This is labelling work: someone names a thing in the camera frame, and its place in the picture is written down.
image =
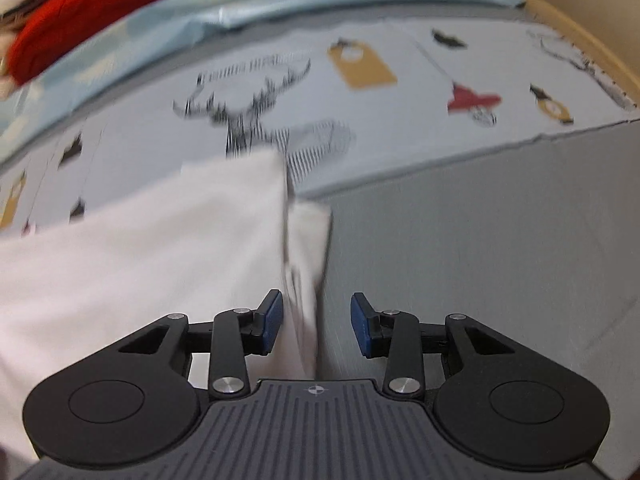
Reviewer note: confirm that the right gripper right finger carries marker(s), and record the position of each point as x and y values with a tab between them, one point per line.
395	336

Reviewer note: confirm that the red folded blanket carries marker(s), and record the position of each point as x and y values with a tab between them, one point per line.
53	29

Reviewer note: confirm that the deer print grey sheet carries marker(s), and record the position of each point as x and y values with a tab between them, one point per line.
343	103

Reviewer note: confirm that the light blue patterned quilt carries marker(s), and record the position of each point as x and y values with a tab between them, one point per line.
142	38

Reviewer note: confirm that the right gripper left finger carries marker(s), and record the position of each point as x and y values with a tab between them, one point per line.
239	333

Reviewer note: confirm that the white small shirt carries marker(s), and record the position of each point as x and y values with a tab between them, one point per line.
217	236

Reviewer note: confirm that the wooden bed frame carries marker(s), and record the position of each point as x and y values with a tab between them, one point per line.
607	30

